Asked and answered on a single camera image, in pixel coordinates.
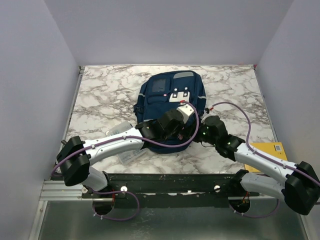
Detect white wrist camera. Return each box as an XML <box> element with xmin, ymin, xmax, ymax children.
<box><xmin>201</xmin><ymin>106</ymin><xmax>214</xmax><ymax>123</ymax></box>
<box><xmin>176</xmin><ymin>101</ymin><xmax>195</xmax><ymax>124</ymax></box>

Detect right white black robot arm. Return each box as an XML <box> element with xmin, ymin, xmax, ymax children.
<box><xmin>191</xmin><ymin>116</ymin><xmax>320</xmax><ymax>216</ymax></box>

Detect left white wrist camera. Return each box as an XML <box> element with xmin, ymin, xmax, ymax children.
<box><xmin>176</xmin><ymin>101</ymin><xmax>195</xmax><ymax>124</ymax></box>

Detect aluminium extrusion frame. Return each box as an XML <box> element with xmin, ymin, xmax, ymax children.
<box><xmin>39</xmin><ymin>180</ymin><xmax>83</xmax><ymax>201</ymax></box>

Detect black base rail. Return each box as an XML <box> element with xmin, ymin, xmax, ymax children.
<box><xmin>50</xmin><ymin>172</ymin><xmax>251</xmax><ymax>209</ymax></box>

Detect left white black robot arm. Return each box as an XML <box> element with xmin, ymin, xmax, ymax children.
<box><xmin>57</xmin><ymin>105</ymin><xmax>195</xmax><ymax>198</ymax></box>

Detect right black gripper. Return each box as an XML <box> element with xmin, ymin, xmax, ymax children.
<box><xmin>181</xmin><ymin>116</ymin><xmax>219</xmax><ymax>146</ymax></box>

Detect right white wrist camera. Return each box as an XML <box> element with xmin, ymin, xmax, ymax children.
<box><xmin>201</xmin><ymin>106</ymin><xmax>214</xmax><ymax>123</ymax></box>

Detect navy blue student backpack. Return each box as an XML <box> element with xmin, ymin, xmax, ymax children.
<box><xmin>133</xmin><ymin>70</ymin><xmax>207</xmax><ymax>154</ymax></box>

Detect yellow notebook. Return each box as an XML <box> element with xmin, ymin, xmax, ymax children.
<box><xmin>250</xmin><ymin>142</ymin><xmax>288</xmax><ymax>161</ymax></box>

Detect clear plastic parts box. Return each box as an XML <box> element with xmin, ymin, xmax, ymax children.
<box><xmin>106</xmin><ymin>121</ymin><xmax>146</xmax><ymax>165</ymax></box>

